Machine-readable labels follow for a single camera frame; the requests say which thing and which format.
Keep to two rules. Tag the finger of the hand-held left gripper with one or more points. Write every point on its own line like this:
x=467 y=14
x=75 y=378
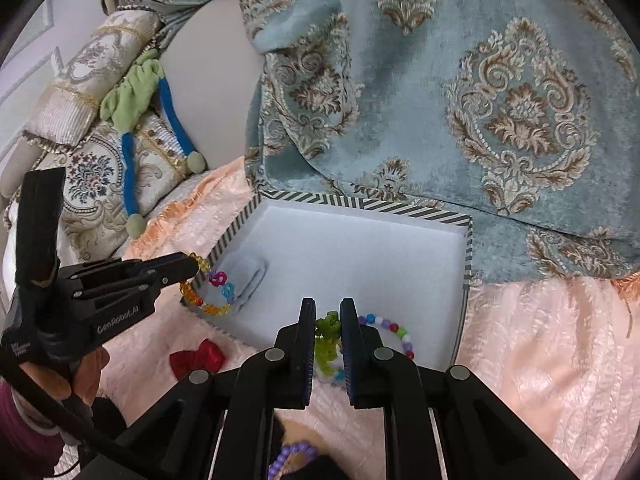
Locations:
x=150 y=266
x=125 y=295

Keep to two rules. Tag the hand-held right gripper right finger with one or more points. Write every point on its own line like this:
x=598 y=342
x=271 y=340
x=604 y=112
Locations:
x=348 y=345

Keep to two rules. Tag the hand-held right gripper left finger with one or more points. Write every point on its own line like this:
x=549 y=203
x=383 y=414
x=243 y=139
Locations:
x=307 y=345

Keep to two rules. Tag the striped jewelry box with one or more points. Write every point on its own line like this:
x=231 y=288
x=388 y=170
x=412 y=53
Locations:
x=350 y=260

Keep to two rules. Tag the person's left forearm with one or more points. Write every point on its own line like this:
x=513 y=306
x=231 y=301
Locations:
x=25 y=425

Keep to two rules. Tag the person's left hand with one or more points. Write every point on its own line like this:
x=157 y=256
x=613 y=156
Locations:
x=87 y=375

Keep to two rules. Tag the grey cloth roll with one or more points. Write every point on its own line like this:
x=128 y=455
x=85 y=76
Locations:
x=250 y=280

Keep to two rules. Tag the red bow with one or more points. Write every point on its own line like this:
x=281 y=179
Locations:
x=200 y=355

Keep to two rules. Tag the cream floral embroidered pillow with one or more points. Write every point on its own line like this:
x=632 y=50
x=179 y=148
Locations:
x=95 y=180

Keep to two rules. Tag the dark cloth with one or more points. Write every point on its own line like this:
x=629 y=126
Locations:
x=320 y=465

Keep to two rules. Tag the green and blue plush toy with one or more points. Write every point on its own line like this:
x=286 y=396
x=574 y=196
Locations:
x=127 y=105

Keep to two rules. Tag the beige padded headboard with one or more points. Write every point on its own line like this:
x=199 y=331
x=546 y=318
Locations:
x=215 y=90

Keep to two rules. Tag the cream striped embroidered pillow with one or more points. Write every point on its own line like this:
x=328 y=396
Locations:
x=85 y=75

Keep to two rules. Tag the blue damask blanket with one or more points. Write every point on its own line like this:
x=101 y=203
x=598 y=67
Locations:
x=425 y=85

